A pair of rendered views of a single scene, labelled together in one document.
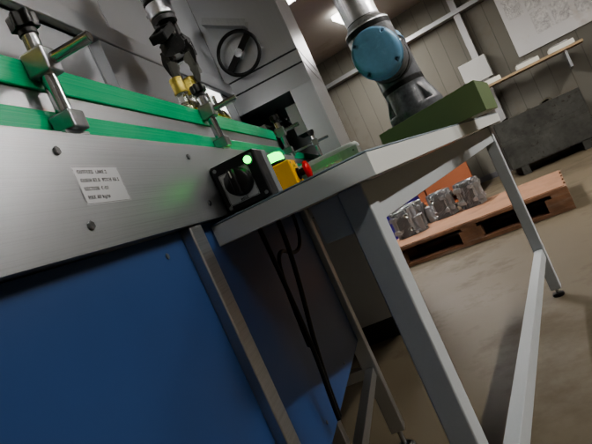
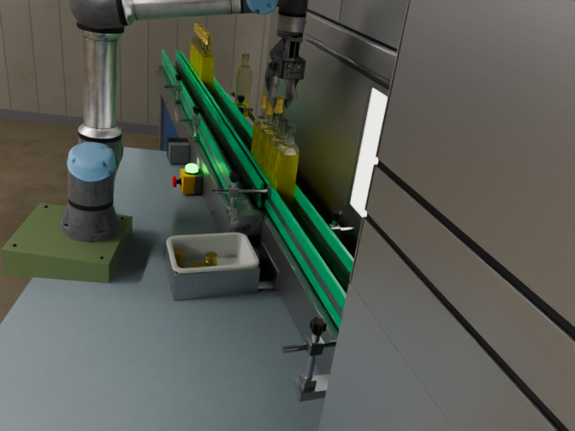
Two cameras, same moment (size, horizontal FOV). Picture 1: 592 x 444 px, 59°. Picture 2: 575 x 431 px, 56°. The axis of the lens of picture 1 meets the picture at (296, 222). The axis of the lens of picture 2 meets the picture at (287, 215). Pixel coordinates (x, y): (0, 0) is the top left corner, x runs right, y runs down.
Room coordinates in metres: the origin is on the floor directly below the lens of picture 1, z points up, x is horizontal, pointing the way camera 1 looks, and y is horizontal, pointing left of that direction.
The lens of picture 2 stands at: (2.77, -0.71, 1.60)
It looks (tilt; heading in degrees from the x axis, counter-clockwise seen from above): 27 degrees down; 145
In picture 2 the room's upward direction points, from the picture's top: 8 degrees clockwise
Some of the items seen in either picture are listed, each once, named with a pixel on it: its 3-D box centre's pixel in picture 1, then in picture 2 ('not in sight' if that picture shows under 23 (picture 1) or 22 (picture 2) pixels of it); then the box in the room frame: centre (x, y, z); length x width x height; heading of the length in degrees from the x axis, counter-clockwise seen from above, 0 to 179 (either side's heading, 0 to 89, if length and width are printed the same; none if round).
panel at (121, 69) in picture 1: (191, 119); (359, 143); (1.76, 0.18, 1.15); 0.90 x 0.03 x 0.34; 167
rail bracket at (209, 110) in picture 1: (221, 111); (189, 124); (0.97, 0.04, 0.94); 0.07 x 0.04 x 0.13; 77
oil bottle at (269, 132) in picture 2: not in sight; (272, 161); (1.46, 0.11, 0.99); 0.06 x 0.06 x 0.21; 78
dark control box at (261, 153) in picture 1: (247, 181); (178, 150); (0.86, 0.04, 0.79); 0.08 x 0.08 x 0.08; 77
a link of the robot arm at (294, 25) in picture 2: (159, 13); (292, 24); (1.48, 0.11, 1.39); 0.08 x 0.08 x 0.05
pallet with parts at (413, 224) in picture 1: (470, 207); not in sight; (4.04, -1.29, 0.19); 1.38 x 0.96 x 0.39; 60
